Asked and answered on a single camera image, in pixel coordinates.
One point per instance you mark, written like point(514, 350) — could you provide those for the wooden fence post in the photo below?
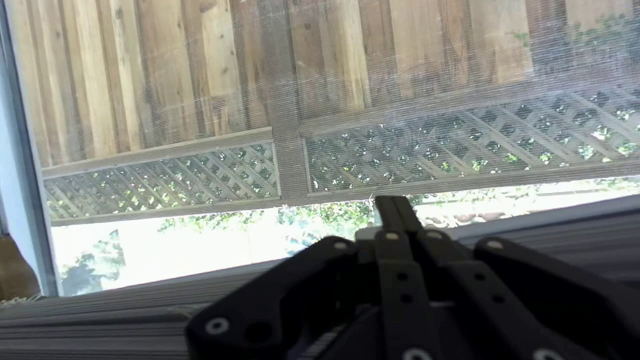
point(283, 101)

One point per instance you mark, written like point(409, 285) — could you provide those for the white window blinds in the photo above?
point(100, 320)

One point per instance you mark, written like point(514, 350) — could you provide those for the grey window frame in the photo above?
point(21, 166)

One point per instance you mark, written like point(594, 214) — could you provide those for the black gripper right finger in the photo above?
point(521, 300)

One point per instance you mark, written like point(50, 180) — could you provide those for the wooden lattice panel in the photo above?
point(467, 140)
point(167, 182)

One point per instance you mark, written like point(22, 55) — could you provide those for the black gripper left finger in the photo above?
point(280, 300)

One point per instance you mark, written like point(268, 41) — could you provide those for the wooden board fence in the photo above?
point(167, 67)

